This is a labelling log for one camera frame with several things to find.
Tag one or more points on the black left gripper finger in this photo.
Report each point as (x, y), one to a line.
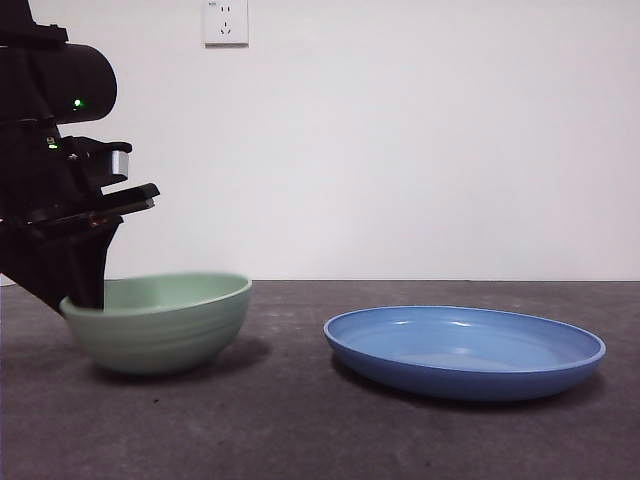
(92, 265)
(35, 265)

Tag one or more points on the green ribbed bowl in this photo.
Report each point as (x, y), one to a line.
(160, 335)

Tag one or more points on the blue round plate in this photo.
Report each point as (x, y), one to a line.
(465, 365)

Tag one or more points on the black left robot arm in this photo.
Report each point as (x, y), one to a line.
(75, 75)

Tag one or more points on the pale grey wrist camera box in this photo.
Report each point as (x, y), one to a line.
(120, 163)

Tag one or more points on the white wall socket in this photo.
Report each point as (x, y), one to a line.
(226, 25)

